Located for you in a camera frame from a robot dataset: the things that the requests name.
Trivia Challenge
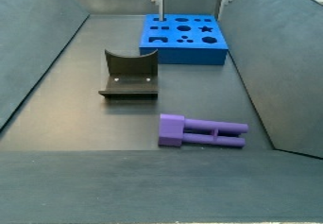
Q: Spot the purple three prong object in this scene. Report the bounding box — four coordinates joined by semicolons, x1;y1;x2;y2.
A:
157;114;248;147

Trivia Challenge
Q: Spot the blue foam shape block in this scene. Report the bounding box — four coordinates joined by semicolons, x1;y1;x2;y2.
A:
138;14;228;65

